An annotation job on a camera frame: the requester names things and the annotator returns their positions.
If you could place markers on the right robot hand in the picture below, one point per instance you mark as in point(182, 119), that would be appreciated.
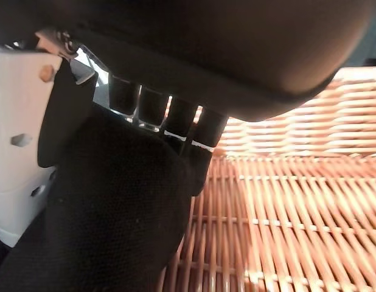
point(206, 45)

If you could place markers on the large black garment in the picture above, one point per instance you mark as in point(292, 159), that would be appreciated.
point(115, 213)

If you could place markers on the wicker laundry basket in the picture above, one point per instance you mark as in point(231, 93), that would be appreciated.
point(282, 197)

